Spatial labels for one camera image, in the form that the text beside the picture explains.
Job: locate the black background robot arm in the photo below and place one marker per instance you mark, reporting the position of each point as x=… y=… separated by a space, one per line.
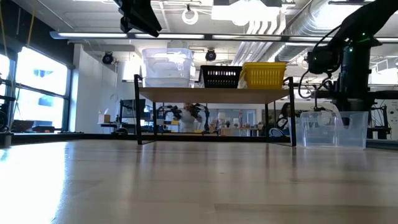
x=174 y=111
x=203 y=113

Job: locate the silver ventilation duct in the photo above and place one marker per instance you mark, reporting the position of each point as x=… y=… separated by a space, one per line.
x=304 y=28

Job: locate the black aluminium table frame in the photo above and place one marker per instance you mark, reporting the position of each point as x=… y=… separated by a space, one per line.
x=93 y=137

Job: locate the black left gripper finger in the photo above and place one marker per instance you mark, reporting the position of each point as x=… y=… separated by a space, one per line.
x=125 y=25
x=141 y=17

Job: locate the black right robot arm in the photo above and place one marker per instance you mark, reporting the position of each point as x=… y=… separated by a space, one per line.
x=357 y=21

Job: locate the black round spotlight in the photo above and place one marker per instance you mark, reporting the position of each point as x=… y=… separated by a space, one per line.
x=211 y=55
x=108 y=58

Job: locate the black computer monitor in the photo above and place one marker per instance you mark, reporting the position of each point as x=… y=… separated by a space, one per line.
x=133 y=109

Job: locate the black plastic basket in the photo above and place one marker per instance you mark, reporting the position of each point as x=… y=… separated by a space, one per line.
x=220 y=66
x=220 y=82

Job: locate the wooden shelf with black legs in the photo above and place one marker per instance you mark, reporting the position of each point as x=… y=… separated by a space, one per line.
x=214 y=95

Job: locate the cardboard box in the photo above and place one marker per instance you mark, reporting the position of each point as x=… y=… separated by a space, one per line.
x=104 y=119

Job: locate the large glass window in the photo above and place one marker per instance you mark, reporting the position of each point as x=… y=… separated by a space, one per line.
x=40 y=87

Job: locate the long ceiling light strip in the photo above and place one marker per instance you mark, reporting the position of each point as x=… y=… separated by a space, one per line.
x=93 y=35

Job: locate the yellow plastic basket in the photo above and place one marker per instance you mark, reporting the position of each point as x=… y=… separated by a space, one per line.
x=264 y=63
x=264 y=79

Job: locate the white ceiling panel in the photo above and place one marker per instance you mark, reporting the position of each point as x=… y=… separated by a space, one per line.
x=245 y=12

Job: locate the person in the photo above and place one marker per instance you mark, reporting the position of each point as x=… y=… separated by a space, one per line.
x=285 y=113
x=188 y=121

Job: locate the clear plastic basket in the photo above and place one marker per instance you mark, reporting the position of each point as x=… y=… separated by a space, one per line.
x=168 y=53
x=320 y=130
x=168 y=83

